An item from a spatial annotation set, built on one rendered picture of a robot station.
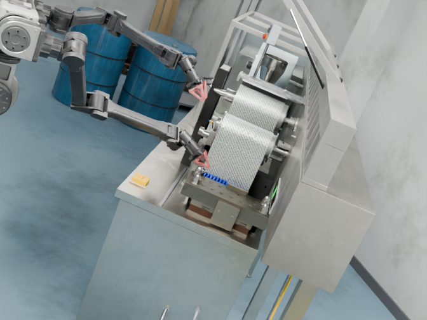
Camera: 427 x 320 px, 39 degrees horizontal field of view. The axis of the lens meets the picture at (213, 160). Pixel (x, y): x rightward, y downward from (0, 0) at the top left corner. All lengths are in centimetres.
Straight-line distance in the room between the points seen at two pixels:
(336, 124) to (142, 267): 126
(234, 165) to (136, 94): 340
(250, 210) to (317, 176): 78
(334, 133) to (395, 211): 320
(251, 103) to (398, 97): 252
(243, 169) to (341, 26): 367
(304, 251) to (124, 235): 100
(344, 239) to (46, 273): 205
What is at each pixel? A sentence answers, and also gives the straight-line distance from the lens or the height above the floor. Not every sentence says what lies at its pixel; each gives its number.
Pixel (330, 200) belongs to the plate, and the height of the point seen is 142.
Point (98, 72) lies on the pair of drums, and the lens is 596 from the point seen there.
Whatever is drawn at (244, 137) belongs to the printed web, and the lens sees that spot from 267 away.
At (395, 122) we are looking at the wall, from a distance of 518.
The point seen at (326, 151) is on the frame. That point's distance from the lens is 182.
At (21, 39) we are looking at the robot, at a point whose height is 146.
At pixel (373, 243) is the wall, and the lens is 509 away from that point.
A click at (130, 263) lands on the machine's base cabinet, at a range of 272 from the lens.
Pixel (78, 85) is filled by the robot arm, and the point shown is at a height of 131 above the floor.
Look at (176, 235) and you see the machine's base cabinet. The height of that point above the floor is 81.
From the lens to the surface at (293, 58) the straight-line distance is 364.
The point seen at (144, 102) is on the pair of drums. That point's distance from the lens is 600.
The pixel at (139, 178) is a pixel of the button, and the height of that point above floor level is 92.
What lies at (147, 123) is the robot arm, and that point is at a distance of 259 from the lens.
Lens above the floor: 199
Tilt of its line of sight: 19 degrees down
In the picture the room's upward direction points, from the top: 23 degrees clockwise
